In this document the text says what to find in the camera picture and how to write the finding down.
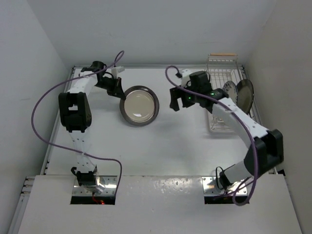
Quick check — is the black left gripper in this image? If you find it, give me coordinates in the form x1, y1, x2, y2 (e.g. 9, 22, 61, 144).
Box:
95, 76, 126, 99

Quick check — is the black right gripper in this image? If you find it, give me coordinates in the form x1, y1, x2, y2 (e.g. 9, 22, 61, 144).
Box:
170, 82, 200, 111

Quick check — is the dark rimmed beige plate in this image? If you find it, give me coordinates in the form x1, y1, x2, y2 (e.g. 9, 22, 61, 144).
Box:
119, 85, 160, 127

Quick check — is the blue floral ceramic plate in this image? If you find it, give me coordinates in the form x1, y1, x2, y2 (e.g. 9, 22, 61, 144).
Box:
222, 80, 238, 103

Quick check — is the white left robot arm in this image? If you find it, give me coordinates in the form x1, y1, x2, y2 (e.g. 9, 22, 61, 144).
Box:
58, 61, 126, 194

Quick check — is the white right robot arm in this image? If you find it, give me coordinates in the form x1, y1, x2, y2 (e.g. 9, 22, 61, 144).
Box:
170, 69, 284, 190

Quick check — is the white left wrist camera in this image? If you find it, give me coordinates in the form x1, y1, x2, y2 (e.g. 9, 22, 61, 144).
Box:
111, 66, 125, 78

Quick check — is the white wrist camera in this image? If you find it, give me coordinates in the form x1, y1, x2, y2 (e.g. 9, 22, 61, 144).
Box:
175, 69, 192, 87
111, 66, 125, 78

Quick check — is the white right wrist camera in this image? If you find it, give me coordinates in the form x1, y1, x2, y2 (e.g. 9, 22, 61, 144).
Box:
175, 69, 192, 87

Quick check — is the white wire dish rack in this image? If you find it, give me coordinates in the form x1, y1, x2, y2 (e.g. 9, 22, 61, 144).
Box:
204, 53, 261, 133

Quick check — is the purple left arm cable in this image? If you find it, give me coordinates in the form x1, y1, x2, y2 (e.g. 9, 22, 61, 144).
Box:
31, 50, 125, 195

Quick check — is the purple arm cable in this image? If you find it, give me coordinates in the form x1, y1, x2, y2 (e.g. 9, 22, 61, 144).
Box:
165, 65, 259, 207
31, 50, 125, 195

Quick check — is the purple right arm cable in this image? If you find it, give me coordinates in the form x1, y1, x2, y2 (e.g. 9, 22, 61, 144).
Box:
165, 65, 259, 207

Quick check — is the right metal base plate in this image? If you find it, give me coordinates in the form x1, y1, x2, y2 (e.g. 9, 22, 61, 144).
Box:
202, 176, 249, 196

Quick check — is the metal base plate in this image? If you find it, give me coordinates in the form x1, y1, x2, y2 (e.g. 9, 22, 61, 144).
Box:
72, 175, 117, 197
202, 176, 249, 196

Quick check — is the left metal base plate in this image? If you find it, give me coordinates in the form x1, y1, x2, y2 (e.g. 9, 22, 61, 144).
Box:
72, 175, 117, 197

